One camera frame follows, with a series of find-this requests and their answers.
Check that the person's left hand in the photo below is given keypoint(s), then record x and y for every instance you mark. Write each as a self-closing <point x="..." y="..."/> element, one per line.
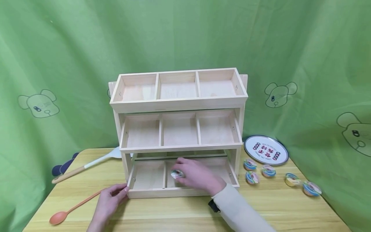
<point x="108" y="203"/>

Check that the person's right hand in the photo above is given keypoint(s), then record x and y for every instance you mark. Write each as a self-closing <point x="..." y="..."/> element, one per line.
<point x="203" y="177"/>

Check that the person's left thumb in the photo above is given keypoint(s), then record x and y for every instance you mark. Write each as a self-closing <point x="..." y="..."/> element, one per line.
<point x="123" y="194"/>

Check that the person's right thumb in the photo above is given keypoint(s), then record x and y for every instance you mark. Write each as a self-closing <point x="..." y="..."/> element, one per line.
<point x="182" y="181"/>

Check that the person's right fingers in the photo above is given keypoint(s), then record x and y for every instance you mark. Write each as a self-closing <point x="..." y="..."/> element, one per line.
<point x="182" y="164"/>

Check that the person's left index finger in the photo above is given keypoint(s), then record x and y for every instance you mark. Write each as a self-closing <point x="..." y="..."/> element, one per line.
<point x="117" y="187"/>

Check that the small jelly cup colourful lid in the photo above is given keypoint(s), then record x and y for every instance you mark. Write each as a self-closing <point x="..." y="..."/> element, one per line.
<point x="268" y="170"/>
<point x="292" y="179"/>
<point x="177" y="174"/>
<point x="249" y="164"/>
<point x="252" y="177"/>
<point x="312" y="188"/>

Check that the three-tier wooden shelf rack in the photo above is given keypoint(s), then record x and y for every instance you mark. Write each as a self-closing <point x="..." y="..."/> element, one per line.
<point x="179" y="103"/>

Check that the person's right forearm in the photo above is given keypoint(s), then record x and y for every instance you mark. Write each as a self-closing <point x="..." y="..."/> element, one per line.
<point x="240" y="211"/>

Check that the person's left forearm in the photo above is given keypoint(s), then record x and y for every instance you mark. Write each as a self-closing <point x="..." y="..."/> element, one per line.
<point x="97" y="228"/>

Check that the black wrist band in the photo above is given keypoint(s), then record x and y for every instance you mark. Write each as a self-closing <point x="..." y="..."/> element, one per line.
<point x="214" y="206"/>

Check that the round printed plate dark rim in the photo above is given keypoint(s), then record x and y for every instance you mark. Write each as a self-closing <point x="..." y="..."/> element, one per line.
<point x="266" y="150"/>

